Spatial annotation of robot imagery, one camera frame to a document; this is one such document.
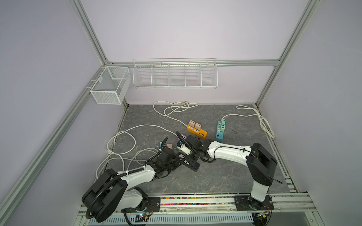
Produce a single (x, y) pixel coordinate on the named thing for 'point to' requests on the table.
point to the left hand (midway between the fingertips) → (182, 163)
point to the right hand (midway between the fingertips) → (188, 157)
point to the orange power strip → (201, 133)
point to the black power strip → (189, 160)
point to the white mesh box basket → (111, 85)
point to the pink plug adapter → (169, 145)
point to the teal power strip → (220, 129)
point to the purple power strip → (183, 136)
